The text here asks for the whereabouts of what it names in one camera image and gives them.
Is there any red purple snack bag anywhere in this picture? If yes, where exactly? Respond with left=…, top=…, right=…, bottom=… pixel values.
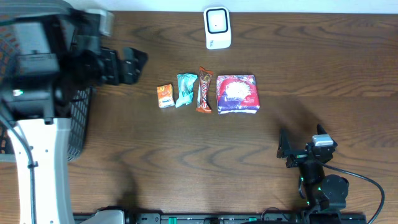
left=216, top=75, right=260, bottom=114

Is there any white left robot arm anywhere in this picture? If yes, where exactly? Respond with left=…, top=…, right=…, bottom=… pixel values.
left=1, top=9, right=148, bottom=223

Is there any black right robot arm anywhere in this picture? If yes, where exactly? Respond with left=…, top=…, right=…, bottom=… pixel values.
left=277, top=124, right=349, bottom=211

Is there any white barcode scanner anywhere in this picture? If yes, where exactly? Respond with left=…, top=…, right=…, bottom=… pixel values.
left=203, top=7, right=232, bottom=50

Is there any orange small snack packet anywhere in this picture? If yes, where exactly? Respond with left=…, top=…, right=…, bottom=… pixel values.
left=157, top=84, right=175, bottom=109

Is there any grey plastic mesh basket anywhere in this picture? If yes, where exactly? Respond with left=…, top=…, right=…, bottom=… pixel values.
left=1, top=0, right=92, bottom=161

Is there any teal wrapped snack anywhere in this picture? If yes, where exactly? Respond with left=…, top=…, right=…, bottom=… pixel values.
left=175, top=73, right=198, bottom=108

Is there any brown orange candy bar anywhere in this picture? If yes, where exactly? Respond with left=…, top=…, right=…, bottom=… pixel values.
left=196, top=67, right=213, bottom=113

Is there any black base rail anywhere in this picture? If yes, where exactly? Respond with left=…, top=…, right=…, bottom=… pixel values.
left=73, top=212, right=368, bottom=224

